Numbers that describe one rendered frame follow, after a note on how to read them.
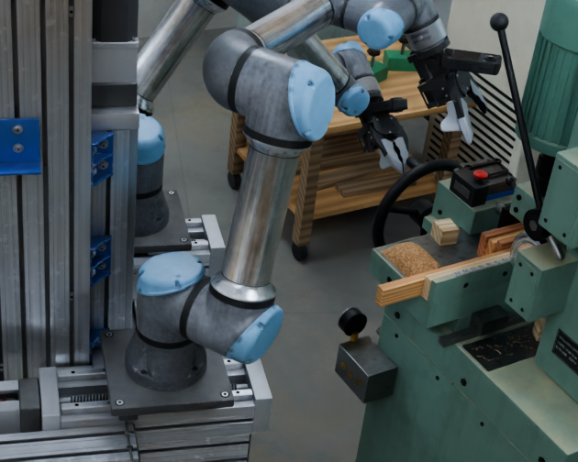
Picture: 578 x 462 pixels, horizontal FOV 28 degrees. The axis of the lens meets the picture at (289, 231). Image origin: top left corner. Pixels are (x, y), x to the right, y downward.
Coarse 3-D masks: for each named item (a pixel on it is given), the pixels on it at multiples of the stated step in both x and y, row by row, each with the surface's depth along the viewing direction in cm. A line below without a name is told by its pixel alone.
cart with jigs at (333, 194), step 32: (384, 64) 390; (384, 96) 381; (416, 96) 383; (352, 128) 364; (320, 160) 368; (352, 160) 409; (320, 192) 393; (352, 192) 392; (384, 192) 397; (416, 192) 400
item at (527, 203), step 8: (520, 184) 234; (528, 184) 234; (520, 192) 233; (528, 192) 232; (512, 200) 236; (520, 200) 234; (528, 200) 231; (512, 208) 236; (520, 208) 234; (528, 208) 232; (520, 216) 235
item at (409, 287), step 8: (488, 256) 235; (456, 264) 231; (464, 264) 231; (424, 272) 227; (432, 272) 228; (400, 280) 224; (408, 280) 224; (416, 280) 225; (384, 288) 222; (392, 288) 222; (400, 288) 223; (408, 288) 224; (416, 288) 226; (376, 296) 223; (384, 296) 222; (392, 296) 223; (400, 296) 224; (408, 296) 226; (416, 296) 227; (384, 304) 223
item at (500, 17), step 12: (492, 24) 211; (504, 24) 211; (504, 36) 212; (504, 48) 212; (504, 60) 212; (516, 84) 212; (516, 96) 212; (516, 108) 212; (528, 144) 212; (528, 156) 212; (528, 168) 212; (540, 204) 212; (528, 216) 213; (528, 228) 213; (540, 228) 210; (552, 240) 211
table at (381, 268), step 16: (416, 240) 244; (432, 240) 244; (464, 240) 246; (384, 256) 238; (432, 256) 240; (448, 256) 240; (464, 256) 241; (384, 272) 237; (400, 272) 233; (496, 288) 234; (416, 304) 230; (448, 304) 228; (464, 304) 231; (480, 304) 234; (496, 304) 237; (432, 320) 228; (448, 320) 231
